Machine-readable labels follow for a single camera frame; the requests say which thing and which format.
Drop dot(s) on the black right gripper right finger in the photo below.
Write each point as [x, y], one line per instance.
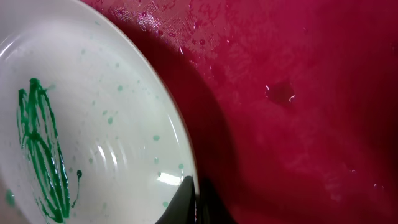
[210, 208]

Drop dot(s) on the red plastic tray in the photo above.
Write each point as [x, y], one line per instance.
[291, 105]

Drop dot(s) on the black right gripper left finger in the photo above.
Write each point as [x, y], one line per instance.
[181, 209]

